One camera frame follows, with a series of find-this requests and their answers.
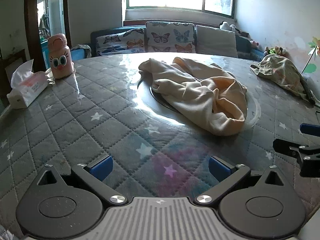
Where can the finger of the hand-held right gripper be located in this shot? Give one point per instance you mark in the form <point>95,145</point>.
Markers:
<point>287,146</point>
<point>311,130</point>

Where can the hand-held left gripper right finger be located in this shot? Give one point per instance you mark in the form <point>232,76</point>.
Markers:
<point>218,167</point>

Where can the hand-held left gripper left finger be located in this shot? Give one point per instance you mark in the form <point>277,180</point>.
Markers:
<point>101,167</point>

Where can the cream long-sleeved top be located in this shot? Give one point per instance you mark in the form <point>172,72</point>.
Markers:
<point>190,90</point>

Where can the olive patterned garment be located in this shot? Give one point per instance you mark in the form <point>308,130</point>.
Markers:
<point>277,72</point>

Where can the green flower decoration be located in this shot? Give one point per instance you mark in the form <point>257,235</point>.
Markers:
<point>311,55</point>

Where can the round table turntable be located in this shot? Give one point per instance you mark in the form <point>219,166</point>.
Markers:
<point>160,112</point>

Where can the small colourful plush toys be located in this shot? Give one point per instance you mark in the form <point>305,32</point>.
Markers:
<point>275,51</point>

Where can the blue sofa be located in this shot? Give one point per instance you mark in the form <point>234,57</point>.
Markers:
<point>243,46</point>

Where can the white tissue box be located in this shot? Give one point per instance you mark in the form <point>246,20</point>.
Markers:
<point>27,87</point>

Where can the grey folded blanket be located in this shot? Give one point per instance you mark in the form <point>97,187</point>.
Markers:
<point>81,51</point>

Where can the pink cartoon face bottle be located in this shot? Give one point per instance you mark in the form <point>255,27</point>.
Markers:
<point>60,55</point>

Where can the plain grey cushion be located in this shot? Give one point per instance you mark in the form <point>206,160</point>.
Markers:
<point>216,41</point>

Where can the wide butterfly print cushion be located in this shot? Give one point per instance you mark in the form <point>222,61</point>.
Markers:
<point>120,42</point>

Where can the white plush toy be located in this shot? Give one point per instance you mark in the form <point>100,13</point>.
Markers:
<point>226,26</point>

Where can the square butterfly print cushion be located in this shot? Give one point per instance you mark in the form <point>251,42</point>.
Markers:
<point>170,37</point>

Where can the dark wooden chair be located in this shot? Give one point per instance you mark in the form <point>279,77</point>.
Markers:
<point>15,57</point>

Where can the dark wooden door frame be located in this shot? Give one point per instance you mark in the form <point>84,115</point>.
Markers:
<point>29,17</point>

